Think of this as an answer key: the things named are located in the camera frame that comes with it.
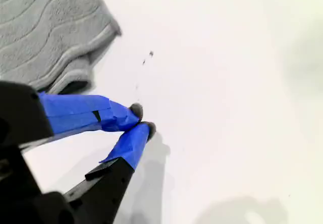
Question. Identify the grey striped towel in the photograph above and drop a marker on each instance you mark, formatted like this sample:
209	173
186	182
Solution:
38	19

